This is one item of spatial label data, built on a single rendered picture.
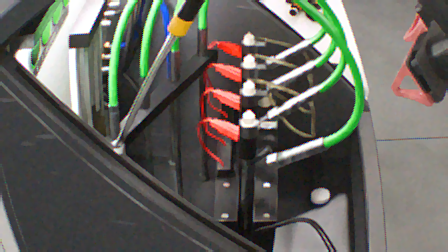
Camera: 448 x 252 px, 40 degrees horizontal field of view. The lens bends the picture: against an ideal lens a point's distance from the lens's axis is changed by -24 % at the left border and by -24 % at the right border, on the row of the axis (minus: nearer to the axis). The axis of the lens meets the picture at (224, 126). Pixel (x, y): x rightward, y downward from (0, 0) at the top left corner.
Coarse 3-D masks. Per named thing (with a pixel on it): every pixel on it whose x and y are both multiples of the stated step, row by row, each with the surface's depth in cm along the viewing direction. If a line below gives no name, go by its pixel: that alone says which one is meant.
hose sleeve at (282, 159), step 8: (304, 144) 103; (312, 144) 102; (320, 144) 101; (280, 152) 105; (288, 152) 104; (296, 152) 103; (304, 152) 103; (312, 152) 102; (280, 160) 105; (288, 160) 104; (296, 160) 104
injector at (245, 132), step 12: (240, 120) 115; (240, 132) 115; (252, 132) 114; (240, 144) 116; (252, 144) 116; (240, 156) 117; (252, 156) 117; (264, 156) 118; (252, 168) 119; (252, 180) 121; (240, 204) 124; (240, 216) 125
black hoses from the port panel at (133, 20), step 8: (136, 8) 130; (136, 16) 131; (128, 24) 128; (136, 24) 133; (128, 32) 129; (128, 40) 129; (128, 48) 130; (136, 48) 136; (120, 64) 132; (128, 64) 139; (120, 72) 133; (104, 80) 142; (120, 80) 134; (128, 80) 134; (104, 88) 140; (136, 88) 135; (104, 96) 138; (104, 104) 137
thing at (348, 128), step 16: (304, 0) 90; (128, 16) 103; (320, 16) 90; (336, 32) 91; (112, 48) 107; (112, 64) 109; (352, 64) 92; (112, 80) 111; (112, 96) 112; (352, 128) 97
